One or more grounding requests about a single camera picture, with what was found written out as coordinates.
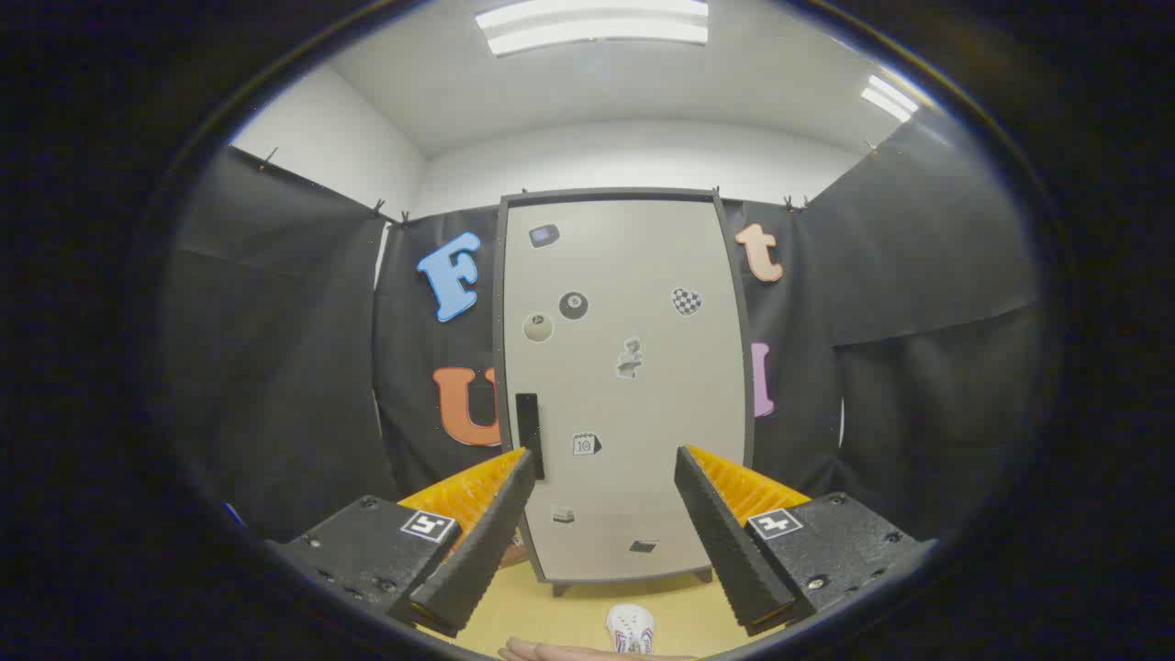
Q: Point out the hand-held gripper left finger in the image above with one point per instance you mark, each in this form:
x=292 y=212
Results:
x=486 y=542

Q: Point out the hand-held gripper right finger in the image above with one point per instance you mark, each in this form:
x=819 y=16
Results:
x=725 y=542

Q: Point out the white canvas shoe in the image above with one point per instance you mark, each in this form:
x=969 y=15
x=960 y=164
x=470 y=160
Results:
x=631 y=629

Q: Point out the beige shoe cabinet door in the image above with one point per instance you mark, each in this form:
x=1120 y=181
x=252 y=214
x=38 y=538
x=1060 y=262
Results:
x=633 y=413

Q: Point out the grey shoe cabinet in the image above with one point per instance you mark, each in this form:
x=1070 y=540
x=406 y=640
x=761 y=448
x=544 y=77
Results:
x=498 y=321

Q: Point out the black backdrop cloth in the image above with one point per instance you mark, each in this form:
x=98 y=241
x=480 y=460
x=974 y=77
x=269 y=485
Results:
x=275 y=367

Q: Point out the small ceiling light panel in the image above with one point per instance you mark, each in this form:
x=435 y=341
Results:
x=889 y=96

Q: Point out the large ceiling light panel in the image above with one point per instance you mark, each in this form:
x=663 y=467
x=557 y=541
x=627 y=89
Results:
x=597 y=26

